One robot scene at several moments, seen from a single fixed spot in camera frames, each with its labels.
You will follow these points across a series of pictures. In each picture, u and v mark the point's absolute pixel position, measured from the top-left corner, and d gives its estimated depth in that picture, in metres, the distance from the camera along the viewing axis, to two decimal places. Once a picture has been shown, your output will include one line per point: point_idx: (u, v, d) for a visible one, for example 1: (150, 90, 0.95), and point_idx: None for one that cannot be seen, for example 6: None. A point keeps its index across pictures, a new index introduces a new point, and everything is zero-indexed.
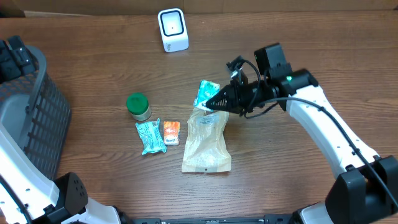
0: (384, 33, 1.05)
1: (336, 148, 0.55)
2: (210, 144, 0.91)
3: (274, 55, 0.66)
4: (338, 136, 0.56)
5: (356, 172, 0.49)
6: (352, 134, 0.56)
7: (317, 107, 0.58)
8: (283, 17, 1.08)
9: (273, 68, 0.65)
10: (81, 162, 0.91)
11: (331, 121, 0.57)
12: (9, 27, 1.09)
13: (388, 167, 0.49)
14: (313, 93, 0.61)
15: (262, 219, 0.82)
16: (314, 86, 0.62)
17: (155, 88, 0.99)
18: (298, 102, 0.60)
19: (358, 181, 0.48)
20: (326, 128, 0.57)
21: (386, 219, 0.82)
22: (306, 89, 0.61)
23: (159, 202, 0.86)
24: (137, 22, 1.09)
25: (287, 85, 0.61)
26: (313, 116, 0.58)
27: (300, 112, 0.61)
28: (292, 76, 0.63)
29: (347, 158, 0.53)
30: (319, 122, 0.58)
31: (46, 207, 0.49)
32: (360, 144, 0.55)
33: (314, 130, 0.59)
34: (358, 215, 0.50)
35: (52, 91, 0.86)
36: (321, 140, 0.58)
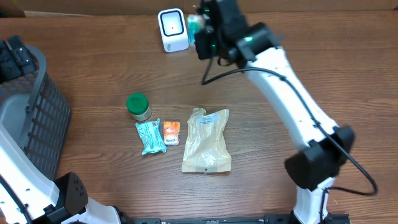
0: (384, 33, 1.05)
1: (299, 122, 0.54)
2: (210, 144, 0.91)
3: (227, 5, 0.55)
4: (298, 109, 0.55)
5: (317, 147, 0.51)
6: (312, 103, 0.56)
7: (278, 77, 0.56)
8: (283, 17, 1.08)
9: (229, 24, 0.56)
10: (81, 162, 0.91)
11: (291, 92, 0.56)
12: (9, 27, 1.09)
13: (345, 137, 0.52)
14: (273, 57, 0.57)
15: (262, 219, 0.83)
16: (275, 48, 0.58)
17: (155, 88, 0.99)
18: (260, 72, 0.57)
19: (318, 154, 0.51)
20: (287, 99, 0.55)
21: (386, 219, 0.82)
22: (265, 53, 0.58)
23: (159, 202, 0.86)
24: (137, 22, 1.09)
25: (245, 46, 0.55)
26: (275, 87, 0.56)
27: (261, 83, 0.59)
28: (250, 35, 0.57)
29: (309, 131, 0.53)
30: (282, 94, 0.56)
31: (46, 207, 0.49)
32: (321, 116, 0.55)
33: (275, 101, 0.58)
34: (318, 178, 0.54)
35: (52, 91, 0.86)
36: (282, 111, 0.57)
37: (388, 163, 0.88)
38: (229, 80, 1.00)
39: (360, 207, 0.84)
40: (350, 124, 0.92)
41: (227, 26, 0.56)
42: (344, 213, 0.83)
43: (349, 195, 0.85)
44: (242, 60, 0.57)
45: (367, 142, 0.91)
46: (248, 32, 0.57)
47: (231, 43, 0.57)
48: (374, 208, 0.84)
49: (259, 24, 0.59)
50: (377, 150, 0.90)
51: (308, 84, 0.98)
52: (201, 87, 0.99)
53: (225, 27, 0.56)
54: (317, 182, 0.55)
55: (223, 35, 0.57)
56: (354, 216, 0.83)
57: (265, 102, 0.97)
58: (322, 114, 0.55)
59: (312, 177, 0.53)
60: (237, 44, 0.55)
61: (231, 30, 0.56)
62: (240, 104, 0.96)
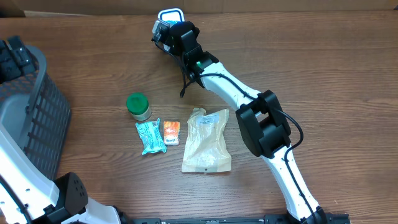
0: (384, 33, 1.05)
1: (234, 97, 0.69)
2: (210, 144, 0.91)
3: (188, 41, 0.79)
4: (231, 89, 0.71)
5: (245, 107, 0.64)
6: (243, 84, 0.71)
7: (216, 74, 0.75)
8: (283, 17, 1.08)
9: (189, 52, 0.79)
10: (81, 162, 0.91)
11: (227, 82, 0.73)
12: (10, 27, 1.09)
13: (267, 98, 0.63)
14: (214, 66, 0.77)
15: (262, 219, 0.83)
16: (216, 62, 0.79)
17: (155, 88, 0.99)
18: (206, 76, 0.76)
19: (249, 111, 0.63)
20: (224, 86, 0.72)
21: (386, 219, 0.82)
22: (210, 65, 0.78)
23: (159, 202, 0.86)
24: (137, 22, 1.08)
25: (198, 68, 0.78)
26: (217, 82, 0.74)
27: (210, 84, 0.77)
28: (201, 60, 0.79)
29: (240, 99, 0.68)
30: (221, 84, 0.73)
31: (46, 207, 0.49)
32: (249, 89, 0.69)
33: (221, 93, 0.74)
34: (262, 139, 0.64)
35: (52, 91, 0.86)
36: (227, 99, 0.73)
37: (388, 163, 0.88)
38: None
39: (360, 207, 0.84)
40: (350, 125, 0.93)
41: (188, 53, 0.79)
42: (343, 213, 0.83)
43: (348, 195, 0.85)
44: (196, 78, 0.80)
45: (367, 142, 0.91)
46: (201, 57, 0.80)
47: (189, 65, 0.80)
48: (374, 208, 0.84)
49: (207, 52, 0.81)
50: (376, 150, 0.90)
51: (309, 84, 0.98)
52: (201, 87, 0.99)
53: (185, 54, 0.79)
54: (265, 144, 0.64)
55: (185, 59, 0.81)
56: (354, 216, 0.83)
57: None
58: (251, 88, 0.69)
59: (255, 137, 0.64)
60: (194, 67, 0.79)
61: (189, 56, 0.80)
62: None
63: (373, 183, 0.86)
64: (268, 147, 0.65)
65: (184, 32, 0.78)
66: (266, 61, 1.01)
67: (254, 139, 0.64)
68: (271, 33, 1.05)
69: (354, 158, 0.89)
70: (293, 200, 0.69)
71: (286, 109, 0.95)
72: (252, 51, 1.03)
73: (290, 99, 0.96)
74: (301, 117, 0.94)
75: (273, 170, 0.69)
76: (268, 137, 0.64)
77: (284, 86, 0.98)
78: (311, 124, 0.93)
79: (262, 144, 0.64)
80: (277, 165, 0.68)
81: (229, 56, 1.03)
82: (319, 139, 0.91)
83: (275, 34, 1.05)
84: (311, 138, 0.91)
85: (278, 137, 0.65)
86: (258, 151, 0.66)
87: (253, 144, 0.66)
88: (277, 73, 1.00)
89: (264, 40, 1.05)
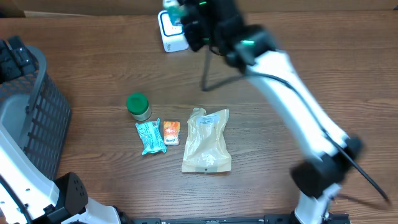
0: (384, 33, 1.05)
1: (308, 135, 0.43)
2: (210, 144, 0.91)
3: None
4: (304, 116, 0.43)
5: (329, 157, 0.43)
6: (320, 111, 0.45)
7: (281, 81, 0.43)
8: (283, 17, 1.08)
9: (226, 23, 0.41)
10: (81, 162, 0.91)
11: (298, 100, 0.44)
12: (10, 27, 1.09)
13: (355, 147, 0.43)
14: (274, 63, 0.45)
15: (262, 219, 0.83)
16: (276, 51, 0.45)
17: (155, 89, 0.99)
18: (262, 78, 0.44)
19: (333, 167, 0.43)
20: (293, 109, 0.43)
21: (386, 219, 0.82)
22: (268, 54, 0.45)
23: (159, 202, 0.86)
24: (137, 22, 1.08)
25: (243, 49, 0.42)
26: (281, 96, 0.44)
27: (265, 88, 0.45)
28: (247, 35, 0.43)
29: (318, 140, 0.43)
30: (290, 105, 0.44)
31: (46, 207, 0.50)
32: (329, 124, 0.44)
33: (280, 111, 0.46)
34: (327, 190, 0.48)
35: (52, 91, 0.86)
36: (290, 125, 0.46)
37: (388, 163, 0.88)
38: None
39: (360, 206, 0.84)
40: (350, 124, 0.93)
41: (221, 19, 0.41)
42: (344, 213, 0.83)
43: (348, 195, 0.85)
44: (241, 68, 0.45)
45: (367, 143, 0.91)
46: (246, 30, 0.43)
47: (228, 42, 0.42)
48: (374, 208, 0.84)
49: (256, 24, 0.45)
50: (376, 150, 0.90)
51: (309, 84, 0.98)
52: (201, 87, 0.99)
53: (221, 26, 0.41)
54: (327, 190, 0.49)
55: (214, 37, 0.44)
56: (354, 216, 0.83)
57: (266, 101, 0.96)
58: (331, 122, 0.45)
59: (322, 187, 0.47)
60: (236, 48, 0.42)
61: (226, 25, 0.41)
62: (240, 104, 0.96)
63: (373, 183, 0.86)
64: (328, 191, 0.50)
65: None
66: None
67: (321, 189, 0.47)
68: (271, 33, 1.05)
69: None
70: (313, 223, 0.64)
71: None
72: None
73: None
74: None
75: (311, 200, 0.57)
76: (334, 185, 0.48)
77: None
78: None
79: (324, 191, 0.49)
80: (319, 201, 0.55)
81: None
82: None
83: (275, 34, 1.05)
84: None
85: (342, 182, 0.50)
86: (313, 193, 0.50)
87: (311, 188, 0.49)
88: None
89: None
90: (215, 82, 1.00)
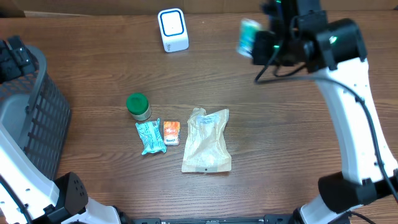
0: (384, 33, 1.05)
1: (360, 155, 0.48)
2: (210, 144, 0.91)
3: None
4: (364, 136, 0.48)
5: (370, 189, 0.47)
6: (380, 137, 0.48)
7: (354, 96, 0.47)
8: None
9: (304, 23, 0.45)
10: (81, 162, 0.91)
11: (364, 121, 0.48)
12: (10, 26, 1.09)
13: None
14: (351, 70, 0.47)
15: (262, 219, 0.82)
16: (362, 60, 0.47)
17: (155, 89, 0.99)
18: (335, 83, 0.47)
19: (372, 196, 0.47)
20: (356, 128, 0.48)
21: (385, 219, 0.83)
22: (348, 61, 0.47)
23: (159, 202, 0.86)
24: (137, 22, 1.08)
25: (326, 45, 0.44)
26: (346, 107, 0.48)
27: (333, 95, 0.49)
28: (336, 34, 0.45)
29: (368, 167, 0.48)
30: (353, 119, 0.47)
31: (46, 207, 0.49)
32: (387, 153, 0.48)
33: (339, 121, 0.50)
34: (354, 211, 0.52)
35: (52, 90, 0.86)
36: (344, 137, 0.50)
37: None
38: (229, 80, 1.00)
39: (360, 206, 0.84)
40: None
41: (301, 20, 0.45)
42: None
43: None
44: (318, 61, 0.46)
45: None
46: (334, 28, 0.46)
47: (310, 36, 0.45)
48: (374, 208, 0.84)
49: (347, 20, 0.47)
50: None
51: (309, 84, 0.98)
52: (201, 87, 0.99)
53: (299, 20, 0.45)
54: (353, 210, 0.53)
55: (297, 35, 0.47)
56: (354, 216, 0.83)
57: (266, 101, 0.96)
58: (385, 151, 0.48)
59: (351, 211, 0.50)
60: (316, 37, 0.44)
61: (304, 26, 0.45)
62: (240, 104, 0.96)
63: None
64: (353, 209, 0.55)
65: None
66: None
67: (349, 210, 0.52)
68: None
69: None
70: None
71: (286, 109, 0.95)
72: None
73: (290, 100, 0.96)
74: (300, 117, 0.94)
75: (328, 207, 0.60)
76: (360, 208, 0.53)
77: (284, 86, 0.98)
78: (311, 124, 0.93)
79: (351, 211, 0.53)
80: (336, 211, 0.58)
81: (229, 56, 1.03)
82: (319, 139, 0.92)
83: None
84: (311, 137, 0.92)
85: None
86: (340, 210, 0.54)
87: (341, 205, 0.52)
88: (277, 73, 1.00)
89: None
90: (215, 82, 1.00)
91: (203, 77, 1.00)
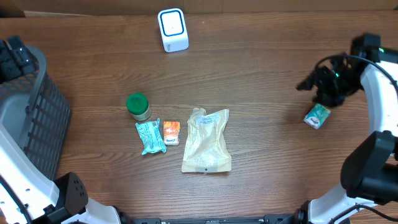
0: (384, 33, 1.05)
1: (387, 116, 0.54)
2: (210, 144, 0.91)
3: (369, 38, 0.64)
4: (392, 106, 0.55)
5: (390, 135, 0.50)
6: None
7: (390, 80, 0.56)
8: (283, 17, 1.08)
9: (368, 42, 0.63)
10: (81, 162, 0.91)
11: (394, 94, 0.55)
12: (10, 26, 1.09)
13: None
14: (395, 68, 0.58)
15: (262, 219, 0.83)
16: None
17: (155, 89, 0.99)
18: (374, 70, 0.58)
19: (388, 144, 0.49)
20: (385, 96, 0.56)
21: (386, 219, 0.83)
22: (391, 65, 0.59)
23: (159, 202, 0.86)
24: (137, 22, 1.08)
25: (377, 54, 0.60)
26: (382, 84, 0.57)
27: (371, 79, 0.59)
28: (385, 50, 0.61)
29: (392, 127, 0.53)
30: (384, 93, 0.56)
31: (46, 207, 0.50)
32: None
33: (373, 97, 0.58)
34: (369, 177, 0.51)
35: (52, 90, 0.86)
36: (374, 109, 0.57)
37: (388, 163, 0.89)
38: (229, 80, 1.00)
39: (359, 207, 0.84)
40: (350, 124, 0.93)
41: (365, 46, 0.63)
42: None
43: None
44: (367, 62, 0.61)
45: None
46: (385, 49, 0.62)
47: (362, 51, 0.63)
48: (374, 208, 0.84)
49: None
50: None
51: None
52: (201, 87, 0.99)
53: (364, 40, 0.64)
54: (365, 185, 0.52)
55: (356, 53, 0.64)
56: (354, 216, 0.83)
57: (266, 101, 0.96)
58: None
59: (367, 166, 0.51)
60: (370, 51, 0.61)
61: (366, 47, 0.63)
62: (240, 104, 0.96)
63: None
64: (365, 191, 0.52)
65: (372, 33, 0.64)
66: (266, 61, 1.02)
67: (362, 172, 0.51)
68: (271, 33, 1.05)
69: None
70: (318, 219, 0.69)
71: (286, 109, 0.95)
72: (252, 52, 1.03)
73: (290, 100, 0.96)
74: (301, 117, 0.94)
75: (339, 196, 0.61)
76: (374, 183, 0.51)
77: (284, 86, 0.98)
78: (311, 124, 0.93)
79: (363, 182, 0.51)
80: (346, 200, 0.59)
81: (228, 56, 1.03)
82: (318, 139, 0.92)
83: (275, 34, 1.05)
84: (311, 137, 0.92)
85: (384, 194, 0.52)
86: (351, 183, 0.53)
87: (356, 170, 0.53)
88: (277, 73, 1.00)
89: (264, 40, 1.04)
90: (216, 82, 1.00)
91: (204, 77, 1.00)
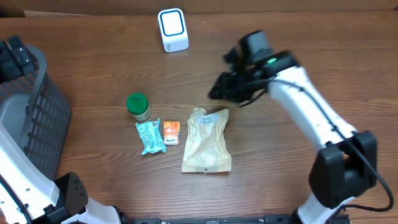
0: (384, 32, 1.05)
1: (316, 126, 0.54)
2: (210, 144, 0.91)
3: (254, 42, 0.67)
4: (314, 114, 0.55)
5: (334, 147, 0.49)
6: (326, 106, 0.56)
7: (298, 88, 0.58)
8: (283, 17, 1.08)
9: (257, 51, 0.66)
10: (81, 162, 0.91)
11: (308, 100, 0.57)
12: (10, 26, 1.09)
13: (364, 141, 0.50)
14: (295, 74, 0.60)
15: (262, 219, 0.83)
16: (296, 67, 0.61)
17: (155, 88, 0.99)
18: (280, 84, 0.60)
19: (337, 156, 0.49)
20: (304, 107, 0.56)
21: (386, 219, 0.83)
22: (288, 71, 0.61)
23: (159, 202, 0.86)
24: (137, 22, 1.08)
25: (269, 68, 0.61)
26: (295, 98, 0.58)
27: (283, 94, 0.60)
28: (275, 58, 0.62)
29: (326, 134, 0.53)
30: (301, 104, 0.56)
31: (46, 207, 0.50)
32: (339, 121, 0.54)
33: (295, 111, 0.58)
34: (339, 190, 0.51)
35: (52, 91, 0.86)
36: (303, 123, 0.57)
37: (388, 163, 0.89)
38: None
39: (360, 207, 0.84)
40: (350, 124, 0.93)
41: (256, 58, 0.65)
42: (344, 213, 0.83)
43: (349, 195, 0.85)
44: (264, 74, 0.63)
45: None
46: (273, 55, 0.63)
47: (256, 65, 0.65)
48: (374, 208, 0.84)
49: (285, 51, 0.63)
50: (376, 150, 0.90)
51: None
52: (201, 87, 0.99)
53: (252, 58, 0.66)
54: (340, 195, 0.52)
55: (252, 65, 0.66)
56: (354, 216, 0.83)
57: (266, 101, 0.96)
58: (342, 119, 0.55)
59: (333, 183, 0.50)
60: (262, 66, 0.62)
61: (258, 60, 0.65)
62: None
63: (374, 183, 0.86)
64: (343, 198, 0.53)
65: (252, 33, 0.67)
66: None
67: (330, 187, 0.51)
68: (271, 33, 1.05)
69: None
70: None
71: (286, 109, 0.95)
72: None
73: None
74: None
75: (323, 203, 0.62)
76: (346, 188, 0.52)
77: None
78: None
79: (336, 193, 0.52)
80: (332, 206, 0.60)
81: None
82: None
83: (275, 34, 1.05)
84: None
85: (359, 189, 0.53)
86: (328, 199, 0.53)
87: (324, 188, 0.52)
88: None
89: None
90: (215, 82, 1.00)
91: (204, 77, 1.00)
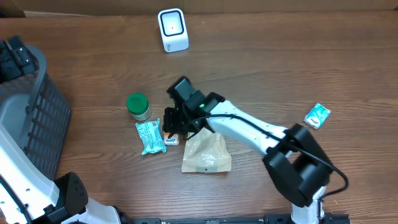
0: (384, 32, 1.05)
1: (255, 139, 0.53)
2: (210, 144, 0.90)
3: (182, 91, 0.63)
4: (248, 131, 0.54)
5: (273, 151, 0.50)
6: (257, 121, 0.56)
7: (228, 117, 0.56)
8: (283, 17, 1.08)
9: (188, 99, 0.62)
10: (81, 162, 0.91)
11: (241, 123, 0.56)
12: (10, 26, 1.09)
13: (298, 135, 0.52)
14: (221, 106, 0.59)
15: (262, 219, 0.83)
16: (223, 101, 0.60)
17: (155, 88, 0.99)
18: (212, 119, 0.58)
19: (280, 158, 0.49)
20: (240, 131, 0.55)
21: (386, 219, 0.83)
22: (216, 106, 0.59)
23: (159, 202, 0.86)
24: (137, 22, 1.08)
25: (203, 111, 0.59)
26: (231, 126, 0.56)
27: (220, 127, 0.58)
28: (204, 102, 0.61)
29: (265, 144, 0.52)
30: (238, 130, 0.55)
31: (46, 207, 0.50)
32: (271, 127, 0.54)
33: (237, 138, 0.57)
34: (304, 187, 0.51)
35: (52, 90, 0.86)
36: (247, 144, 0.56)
37: (388, 163, 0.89)
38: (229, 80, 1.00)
39: (360, 207, 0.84)
40: (350, 124, 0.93)
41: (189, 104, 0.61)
42: (343, 213, 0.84)
43: (348, 194, 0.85)
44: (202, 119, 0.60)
45: (367, 142, 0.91)
46: (203, 100, 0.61)
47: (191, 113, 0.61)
48: (374, 208, 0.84)
49: (211, 94, 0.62)
50: (376, 150, 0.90)
51: (309, 84, 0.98)
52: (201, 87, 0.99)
53: (186, 105, 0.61)
54: (306, 190, 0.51)
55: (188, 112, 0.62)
56: (354, 216, 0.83)
57: (265, 102, 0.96)
58: (272, 124, 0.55)
59: (293, 185, 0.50)
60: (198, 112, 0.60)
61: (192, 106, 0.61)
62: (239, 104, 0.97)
63: (373, 183, 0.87)
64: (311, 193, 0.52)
65: (176, 83, 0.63)
66: (266, 61, 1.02)
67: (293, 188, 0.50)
68: (271, 33, 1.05)
69: (355, 158, 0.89)
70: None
71: (286, 110, 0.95)
72: (252, 52, 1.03)
73: (289, 100, 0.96)
74: (301, 117, 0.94)
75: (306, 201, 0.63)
76: (309, 182, 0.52)
77: (284, 86, 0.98)
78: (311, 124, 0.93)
79: (303, 191, 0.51)
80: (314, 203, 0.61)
81: (228, 56, 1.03)
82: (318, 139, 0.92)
83: (275, 34, 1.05)
84: None
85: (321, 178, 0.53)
86: (300, 200, 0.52)
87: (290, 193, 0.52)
88: (277, 74, 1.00)
89: (264, 40, 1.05)
90: (215, 82, 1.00)
91: (203, 77, 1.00)
